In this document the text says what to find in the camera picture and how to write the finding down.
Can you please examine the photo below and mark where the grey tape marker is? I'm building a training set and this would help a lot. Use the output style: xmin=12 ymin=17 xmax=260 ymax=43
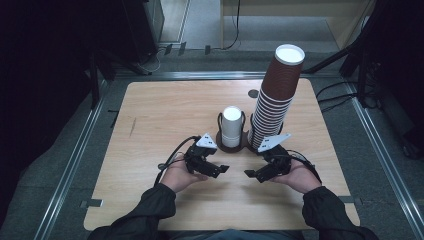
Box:
xmin=79 ymin=198 xmax=104 ymax=208
xmin=338 ymin=195 xmax=363 ymax=205

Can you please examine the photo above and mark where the black floor cable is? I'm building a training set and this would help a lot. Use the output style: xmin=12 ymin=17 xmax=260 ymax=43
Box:
xmin=318 ymin=93 xmax=359 ymax=113
xmin=315 ymin=80 xmax=356 ymax=100

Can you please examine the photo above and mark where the stack of white paper cups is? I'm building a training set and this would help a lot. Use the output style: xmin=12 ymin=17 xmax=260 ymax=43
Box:
xmin=221 ymin=105 xmax=243 ymax=149

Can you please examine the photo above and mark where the black hanging cable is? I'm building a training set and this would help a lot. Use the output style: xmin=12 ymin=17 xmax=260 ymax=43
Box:
xmin=221 ymin=0 xmax=242 ymax=51

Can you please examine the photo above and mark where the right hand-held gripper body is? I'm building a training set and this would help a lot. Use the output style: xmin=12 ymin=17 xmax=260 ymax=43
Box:
xmin=257 ymin=133 xmax=293 ymax=181

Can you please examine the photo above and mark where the right hand-held gripper cable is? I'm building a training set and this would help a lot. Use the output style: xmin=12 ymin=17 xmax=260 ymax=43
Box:
xmin=286 ymin=149 xmax=323 ymax=184

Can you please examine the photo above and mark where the stack of brown paper cups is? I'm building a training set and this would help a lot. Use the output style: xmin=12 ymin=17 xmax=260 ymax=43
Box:
xmin=248 ymin=43 xmax=306 ymax=151

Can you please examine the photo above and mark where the metal floor rail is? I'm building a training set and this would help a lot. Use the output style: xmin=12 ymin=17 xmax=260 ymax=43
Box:
xmin=33 ymin=79 xmax=109 ymax=240
xmin=344 ymin=81 xmax=424 ymax=240
xmin=114 ymin=70 xmax=341 ymax=81

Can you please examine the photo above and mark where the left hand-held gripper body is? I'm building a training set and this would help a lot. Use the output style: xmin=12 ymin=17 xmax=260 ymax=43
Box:
xmin=184 ymin=133 xmax=218 ymax=176

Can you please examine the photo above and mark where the black tape marker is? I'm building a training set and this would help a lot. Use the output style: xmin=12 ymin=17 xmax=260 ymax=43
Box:
xmin=107 ymin=109 xmax=120 ymax=129

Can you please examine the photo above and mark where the dark cabinet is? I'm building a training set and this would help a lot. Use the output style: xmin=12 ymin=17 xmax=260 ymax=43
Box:
xmin=121 ymin=0 xmax=165 ymax=64

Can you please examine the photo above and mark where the light wooden cabinet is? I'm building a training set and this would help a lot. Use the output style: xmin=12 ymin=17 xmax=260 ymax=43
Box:
xmin=219 ymin=0 xmax=378 ymax=50

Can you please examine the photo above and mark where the person's lap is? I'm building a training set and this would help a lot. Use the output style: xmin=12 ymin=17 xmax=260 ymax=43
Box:
xmin=159 ymin=228 xmax=306 ymax=240

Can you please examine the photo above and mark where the black tripod stand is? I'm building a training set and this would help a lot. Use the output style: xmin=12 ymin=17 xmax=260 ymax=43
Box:
xmin=301 ymin=19 xmax=381 ymax=108

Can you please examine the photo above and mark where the person's left hand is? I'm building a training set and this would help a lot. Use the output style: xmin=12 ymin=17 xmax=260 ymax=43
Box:
xmin=160 ymin=156 xmax=209 ymax=194

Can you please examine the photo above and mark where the black metal stand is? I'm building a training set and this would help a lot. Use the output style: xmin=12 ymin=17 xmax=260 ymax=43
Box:
xmin=87 ymin=49 xmax=153 ymax=108

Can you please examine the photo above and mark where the white floor cable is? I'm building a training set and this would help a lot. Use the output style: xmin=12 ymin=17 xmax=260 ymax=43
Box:
xmin=139 ymin=48 xmax=162 ymax=75

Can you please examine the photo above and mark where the black cup holder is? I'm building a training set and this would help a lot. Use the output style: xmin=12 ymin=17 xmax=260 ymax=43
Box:
xmin=215 ymin=111 xmax=284 ymax=154

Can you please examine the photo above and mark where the person's right hand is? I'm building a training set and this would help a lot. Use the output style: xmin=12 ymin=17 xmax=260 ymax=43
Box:
xmin=269 ymin=159 xmax=323 ymax=195

